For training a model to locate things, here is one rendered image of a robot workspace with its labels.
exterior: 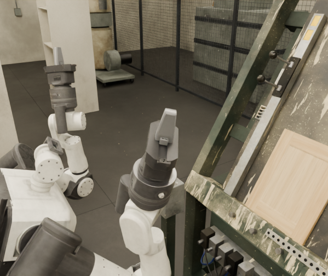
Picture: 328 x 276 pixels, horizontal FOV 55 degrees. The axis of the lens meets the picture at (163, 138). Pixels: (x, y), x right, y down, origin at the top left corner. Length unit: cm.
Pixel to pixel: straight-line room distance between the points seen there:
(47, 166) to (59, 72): 42
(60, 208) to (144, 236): 27
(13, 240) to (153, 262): 32
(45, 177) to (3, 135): 256
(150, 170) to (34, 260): 31
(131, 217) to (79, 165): 62
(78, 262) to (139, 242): 14
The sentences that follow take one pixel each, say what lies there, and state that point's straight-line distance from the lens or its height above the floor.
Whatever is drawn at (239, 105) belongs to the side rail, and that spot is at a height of 125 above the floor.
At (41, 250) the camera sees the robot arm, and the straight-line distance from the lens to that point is 73.
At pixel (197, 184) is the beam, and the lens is 174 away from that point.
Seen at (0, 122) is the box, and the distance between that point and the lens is 335.
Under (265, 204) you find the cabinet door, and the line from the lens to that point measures 153.
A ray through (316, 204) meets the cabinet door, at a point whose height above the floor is 104.
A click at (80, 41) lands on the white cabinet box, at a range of 491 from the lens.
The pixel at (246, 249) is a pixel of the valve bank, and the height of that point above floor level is 75.
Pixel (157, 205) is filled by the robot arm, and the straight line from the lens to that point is 63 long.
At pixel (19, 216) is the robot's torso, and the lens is 82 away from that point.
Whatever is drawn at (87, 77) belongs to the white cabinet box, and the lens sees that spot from 503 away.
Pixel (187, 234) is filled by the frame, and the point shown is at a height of 47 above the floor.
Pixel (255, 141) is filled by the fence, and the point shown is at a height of 116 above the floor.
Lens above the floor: 184
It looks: 26 degrees down
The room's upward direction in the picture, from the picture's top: straight up
